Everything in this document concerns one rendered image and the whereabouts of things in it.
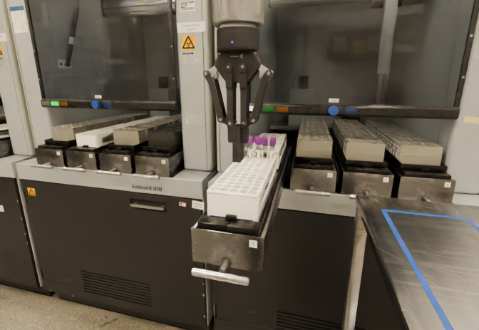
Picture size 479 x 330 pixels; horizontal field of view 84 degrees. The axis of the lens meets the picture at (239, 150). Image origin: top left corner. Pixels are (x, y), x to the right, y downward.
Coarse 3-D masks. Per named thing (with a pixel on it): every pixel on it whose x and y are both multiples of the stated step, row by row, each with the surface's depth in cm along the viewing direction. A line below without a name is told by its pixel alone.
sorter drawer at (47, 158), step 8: (48, 144) 109; (56, 144) 108; (72, 144) 110; (40, 152) 107; (48, 152) 106; (56, 152) 105; (64, 152) 105; (40, 160) 108; (48, 160) 107; (56, 160) 106; (64, 160) 105; (48, 168) 102
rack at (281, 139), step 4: (260, 136) 101; (268, 136) 101; (272, 136) 102; (276, 136) 102; (280, 136) 101; (284, 136) 101; (268, 140) 93; (276, 140) 94; (280, 140) 94; (284, 140) 97; (268, 144) 88; (276, 144) 89; (280, 144) 88; (284, 144) 105; (268, 148) 82; (276, 148) 84; (280, 148) 83; (284, 148) 99; (268, 152) 78; (276, 152) 78; (280, 152) 99; (280, 156) 87; (280, 160) 85
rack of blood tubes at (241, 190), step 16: (256, 160) 71; (272, 160) 70; (224, 176) 59; (240, 176) 58; (256, 176) 58; (272, 176) 69; (208, 192) 50; (224, 192) 50; (240, 192) 51; (256, 192) 50; (208, 208) 51; (224, 208) 50; (240, 208) 49; (256, 208) 49
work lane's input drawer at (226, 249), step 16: (288, 144) 109; (288, 160) 96; (272, 192) 63; (272, 208) 57; (208, 224) 48; (224, 224) 48; (240, 224) 48; (256, 224) 48; (272, 224) 57; (192, 240) 49; (208, 240) 48; (224, 240) 48; (240, 240) 47; (256, 240) 46; (192, 256) 50; (208, 256) 49; (224, 256) 48; (240, 256) 48; (256, 256) 47; (192, 272) 46; (208, 272) 45; (224, 272) 45
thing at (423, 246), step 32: (384, 224) 47; (416, 224) 47; (448, 224) 47; (352, 256) 61; (384, 256) 39; (416, 256) 39; (448, 256) 39; (352, 288) 63; (416, 288) 33; (448, 288) 33; (352, 320) 65; (416, 320) 28; (448, 320) 28
